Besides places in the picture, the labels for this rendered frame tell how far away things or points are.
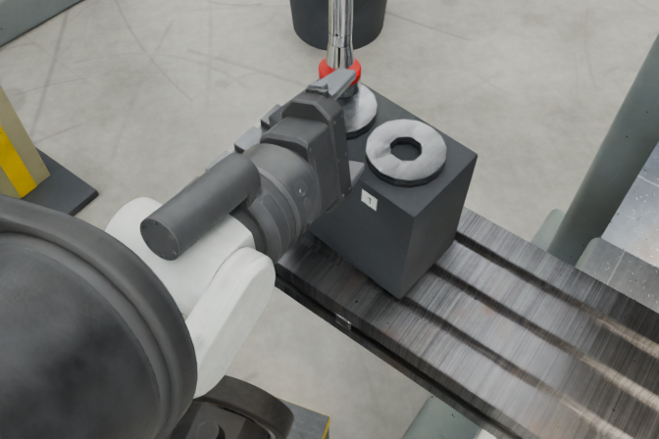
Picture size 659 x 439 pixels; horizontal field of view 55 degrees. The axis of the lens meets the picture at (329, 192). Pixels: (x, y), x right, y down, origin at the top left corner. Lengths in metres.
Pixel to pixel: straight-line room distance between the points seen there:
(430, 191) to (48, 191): 1.75
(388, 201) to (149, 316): 0.50
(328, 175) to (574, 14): 2.47
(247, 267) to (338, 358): 1.40
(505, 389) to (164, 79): 2.02
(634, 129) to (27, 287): 0.95
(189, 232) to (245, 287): 0.05
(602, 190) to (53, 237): 1.03
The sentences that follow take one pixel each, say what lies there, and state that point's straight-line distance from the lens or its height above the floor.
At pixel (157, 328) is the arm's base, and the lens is 0.21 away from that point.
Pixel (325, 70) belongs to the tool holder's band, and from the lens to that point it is 0.71.
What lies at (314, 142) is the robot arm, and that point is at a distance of 0.56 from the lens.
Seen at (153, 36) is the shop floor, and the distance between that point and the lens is 2.79.
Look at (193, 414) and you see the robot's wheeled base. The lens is 1.17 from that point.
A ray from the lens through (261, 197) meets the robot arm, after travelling 0.49.
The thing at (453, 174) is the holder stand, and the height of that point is 1.15.
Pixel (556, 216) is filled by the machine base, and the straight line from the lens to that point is 1.94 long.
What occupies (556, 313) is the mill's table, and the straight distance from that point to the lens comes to 0.87.
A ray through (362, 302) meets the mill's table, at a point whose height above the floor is 0.97.
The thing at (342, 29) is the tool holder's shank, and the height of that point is 1.28.
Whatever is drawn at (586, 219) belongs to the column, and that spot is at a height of 0.76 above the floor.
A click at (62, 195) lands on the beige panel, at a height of 0.03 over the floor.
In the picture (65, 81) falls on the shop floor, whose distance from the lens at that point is 2.69.
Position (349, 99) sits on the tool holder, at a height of 1.20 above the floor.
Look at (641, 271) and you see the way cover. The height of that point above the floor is 0.91.
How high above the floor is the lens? 1.70
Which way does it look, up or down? 53 degrees down
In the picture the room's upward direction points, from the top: straight up
